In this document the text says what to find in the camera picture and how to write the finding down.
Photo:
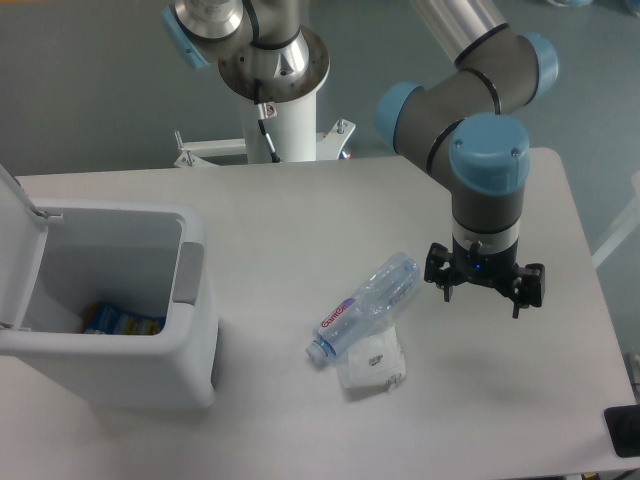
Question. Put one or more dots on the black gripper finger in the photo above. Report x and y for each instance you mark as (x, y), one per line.
(524, 286)
(441, 270)

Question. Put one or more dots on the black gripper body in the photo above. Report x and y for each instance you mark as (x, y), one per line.
(496, 271)

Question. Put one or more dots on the clear plastic water bottle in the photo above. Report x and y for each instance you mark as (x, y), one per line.
(366, 309)

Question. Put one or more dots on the white tissue packet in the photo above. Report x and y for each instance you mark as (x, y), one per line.
(373, 365)

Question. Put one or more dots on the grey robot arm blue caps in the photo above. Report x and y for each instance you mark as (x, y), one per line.
(461, 132)

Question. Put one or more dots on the white trash can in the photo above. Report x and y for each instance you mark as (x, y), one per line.
(111, 300)

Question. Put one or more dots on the white trash can lid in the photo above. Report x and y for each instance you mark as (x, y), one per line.
(24, 231)

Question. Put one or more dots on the black device at table edge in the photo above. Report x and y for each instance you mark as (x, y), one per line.
(623, 426)

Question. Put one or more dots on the blue snack wrapper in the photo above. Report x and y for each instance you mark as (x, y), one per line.
(108, 319)

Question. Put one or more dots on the white frame at right edge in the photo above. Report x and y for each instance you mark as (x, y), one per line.
(625, 223)

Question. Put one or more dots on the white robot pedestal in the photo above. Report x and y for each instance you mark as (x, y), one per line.
(276, 91)

